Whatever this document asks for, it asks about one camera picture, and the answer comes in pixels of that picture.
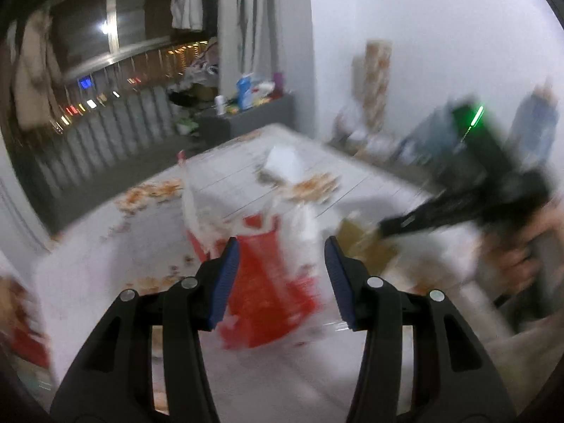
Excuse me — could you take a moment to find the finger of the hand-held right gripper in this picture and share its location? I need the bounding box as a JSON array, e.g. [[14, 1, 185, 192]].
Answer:
[[378, 185, 490, 241]]

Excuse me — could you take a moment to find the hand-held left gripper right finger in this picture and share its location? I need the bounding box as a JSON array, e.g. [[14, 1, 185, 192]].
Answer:
[[325, 235, 516, 423]]

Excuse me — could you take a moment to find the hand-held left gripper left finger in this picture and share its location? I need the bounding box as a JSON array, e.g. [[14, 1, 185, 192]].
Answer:
[[50, 237, 241, 423]]

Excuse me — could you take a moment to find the yellow biscuit box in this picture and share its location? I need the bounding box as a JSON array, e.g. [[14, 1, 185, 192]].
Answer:
[[336, 219, 399, 267]]

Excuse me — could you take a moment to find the red and white plastic bag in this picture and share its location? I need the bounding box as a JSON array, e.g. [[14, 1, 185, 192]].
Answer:
[[178, 150, 329, 351]]

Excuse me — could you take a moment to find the person's right hand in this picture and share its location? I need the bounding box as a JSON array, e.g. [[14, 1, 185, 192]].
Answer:
[[485, 205, 564, 318]]

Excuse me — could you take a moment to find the blue water jug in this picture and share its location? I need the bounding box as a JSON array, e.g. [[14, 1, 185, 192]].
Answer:
[[511, 79, 557, 168]]

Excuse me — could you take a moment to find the floral tablecloth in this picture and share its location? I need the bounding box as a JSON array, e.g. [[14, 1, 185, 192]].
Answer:
[[31, 123, 485, 423]]

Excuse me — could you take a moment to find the grey cabinet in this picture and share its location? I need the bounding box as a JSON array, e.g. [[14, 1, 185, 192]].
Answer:
[[198, 93, 294, 142]]

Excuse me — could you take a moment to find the blue detergent bottle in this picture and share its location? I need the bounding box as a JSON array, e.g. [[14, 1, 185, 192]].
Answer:
[[237, 74, 255, 111]]

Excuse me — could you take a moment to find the metal balcony railing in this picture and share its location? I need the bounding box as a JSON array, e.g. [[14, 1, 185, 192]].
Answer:
[[9, 39, 221, 230]]

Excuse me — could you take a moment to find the cluttered cardboard box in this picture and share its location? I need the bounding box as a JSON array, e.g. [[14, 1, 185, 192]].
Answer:
[[167, 39, 221, 103]]

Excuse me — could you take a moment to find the grey curtain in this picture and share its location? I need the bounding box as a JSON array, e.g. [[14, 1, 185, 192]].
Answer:
[[220, 0, 283, 94]]

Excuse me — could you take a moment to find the beige hanging coat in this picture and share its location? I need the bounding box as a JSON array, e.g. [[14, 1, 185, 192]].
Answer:
[[14, 11, 60, 129]]

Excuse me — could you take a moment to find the white hanging garment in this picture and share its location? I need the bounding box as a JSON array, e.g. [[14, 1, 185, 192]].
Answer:
[[171, 0, 204, 31]]

